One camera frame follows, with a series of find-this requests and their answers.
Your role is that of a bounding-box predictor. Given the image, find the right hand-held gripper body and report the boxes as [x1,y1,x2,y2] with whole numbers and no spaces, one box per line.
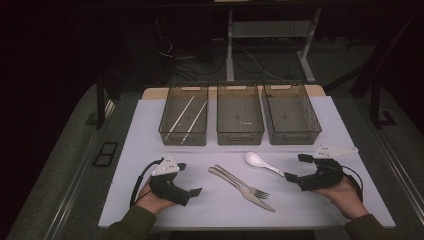
[297,143,359,192]

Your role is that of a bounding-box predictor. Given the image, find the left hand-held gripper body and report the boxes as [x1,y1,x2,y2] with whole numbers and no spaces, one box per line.
[148,153,193,207]

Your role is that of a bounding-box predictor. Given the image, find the white ceramic spoon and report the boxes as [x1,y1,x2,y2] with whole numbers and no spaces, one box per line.
[245,151,287,178]

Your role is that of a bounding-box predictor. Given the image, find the metal forks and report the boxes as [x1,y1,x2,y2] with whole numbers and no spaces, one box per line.
[207,166,277,213]

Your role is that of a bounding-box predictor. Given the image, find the white chopstick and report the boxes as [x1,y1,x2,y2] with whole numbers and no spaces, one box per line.
[164,95,196,140]
[180,100,208,145]

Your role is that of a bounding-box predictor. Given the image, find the clear brown plastic bin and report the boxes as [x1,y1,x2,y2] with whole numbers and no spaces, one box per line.
[262,83,323,146]
[216,83,266,146]
[158,84,209,147]

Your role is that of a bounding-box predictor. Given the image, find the person's left hand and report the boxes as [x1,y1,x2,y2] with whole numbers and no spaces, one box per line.
[134,179,176,216]

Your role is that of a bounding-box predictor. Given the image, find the person's right hand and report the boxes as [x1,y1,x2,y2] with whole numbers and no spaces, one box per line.
[313,176,369,221]

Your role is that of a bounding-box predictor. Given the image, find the white table board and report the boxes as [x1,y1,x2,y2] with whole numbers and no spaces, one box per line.
[98,95,397,230]

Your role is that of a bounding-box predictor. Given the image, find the black metal stand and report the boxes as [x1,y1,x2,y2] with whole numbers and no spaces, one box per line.
[369,81,398,130]
[94,73,116,131]

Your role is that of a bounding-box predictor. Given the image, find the left hand-held gripper black cable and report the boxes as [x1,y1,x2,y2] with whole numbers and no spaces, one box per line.
[129,158,165,208]

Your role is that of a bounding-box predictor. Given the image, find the hand-held gripper black cable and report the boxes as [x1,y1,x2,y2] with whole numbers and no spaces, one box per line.
[339,164,365,203]
[129,158,165,208]

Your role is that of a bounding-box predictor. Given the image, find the right hand-held gripper black cable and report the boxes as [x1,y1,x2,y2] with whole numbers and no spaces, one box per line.
[339,164,365,203]

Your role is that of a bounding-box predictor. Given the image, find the metal rail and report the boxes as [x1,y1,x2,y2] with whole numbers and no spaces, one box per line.
[43,99,116,240]
[353,99,424,214]

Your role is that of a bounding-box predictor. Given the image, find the black floor cables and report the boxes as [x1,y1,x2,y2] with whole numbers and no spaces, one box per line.
[153,16,228,83]

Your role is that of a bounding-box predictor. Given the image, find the white floor cable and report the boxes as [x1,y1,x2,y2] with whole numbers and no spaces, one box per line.
[244,49,288,83]

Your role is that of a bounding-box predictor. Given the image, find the white metal desk frame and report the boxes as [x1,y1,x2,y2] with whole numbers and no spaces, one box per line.
[225,8,323,84]

